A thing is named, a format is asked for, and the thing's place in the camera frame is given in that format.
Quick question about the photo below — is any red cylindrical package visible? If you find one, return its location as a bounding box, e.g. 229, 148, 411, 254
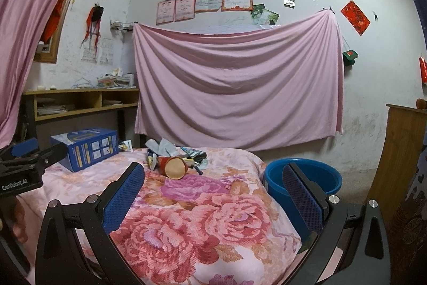
158, 156, 188, 180

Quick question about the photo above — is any blue green snack wrapper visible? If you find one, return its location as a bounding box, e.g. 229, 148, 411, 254
180, 147, 207, 162

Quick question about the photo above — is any person's left hand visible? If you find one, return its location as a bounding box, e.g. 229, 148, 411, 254
1, 196, 28, 244

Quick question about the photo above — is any blue plastic bucket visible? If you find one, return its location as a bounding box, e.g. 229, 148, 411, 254
263, 157, 343, 239

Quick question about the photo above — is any wooden shelf desk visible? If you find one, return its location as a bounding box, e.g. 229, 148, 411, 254
15, 88, 140, 140

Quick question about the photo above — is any blue cardboard box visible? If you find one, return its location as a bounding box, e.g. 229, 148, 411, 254
50, 127, 119, 172

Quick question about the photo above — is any small white yellow packet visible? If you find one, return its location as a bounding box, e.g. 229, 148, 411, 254
119, 140, 133, 152

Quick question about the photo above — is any floral pink blanket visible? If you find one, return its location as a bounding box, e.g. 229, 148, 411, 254
19, 147, 303, 285

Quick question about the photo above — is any wooden cabinet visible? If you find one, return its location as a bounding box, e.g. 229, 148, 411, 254
367, 104, 426, 224

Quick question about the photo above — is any stack of books on shelf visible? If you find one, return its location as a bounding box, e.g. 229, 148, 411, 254
97, 68, 135, 88

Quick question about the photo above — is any red black hanging ornament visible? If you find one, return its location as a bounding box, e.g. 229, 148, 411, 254
82, 3, 104, 52

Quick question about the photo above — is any green hanging cap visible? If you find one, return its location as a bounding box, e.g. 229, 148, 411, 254
342, 50, 358, 67

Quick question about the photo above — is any pink window curtain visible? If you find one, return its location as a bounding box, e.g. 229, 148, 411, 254
1, 0, 57, 147

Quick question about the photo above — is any red hanging bag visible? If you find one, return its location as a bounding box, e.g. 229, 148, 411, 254
419, 56, 427, 85

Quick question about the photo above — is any green photo poster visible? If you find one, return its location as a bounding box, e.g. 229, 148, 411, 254
250, 3, 279, 25

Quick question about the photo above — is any red framed certificate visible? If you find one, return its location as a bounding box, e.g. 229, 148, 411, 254
222, 0, 253, 11

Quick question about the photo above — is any wooden window frame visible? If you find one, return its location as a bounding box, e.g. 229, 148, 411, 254
34, 0, 71, 64

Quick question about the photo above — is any pink sheet hung on wall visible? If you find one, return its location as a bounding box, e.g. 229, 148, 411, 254
133, 10, 344, 151

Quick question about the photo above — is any red paper wall poster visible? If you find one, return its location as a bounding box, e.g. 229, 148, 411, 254
341, 0, 370, 36

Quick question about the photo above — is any black white wall sticker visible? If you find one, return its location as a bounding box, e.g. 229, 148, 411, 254
284, 0, 295, 9

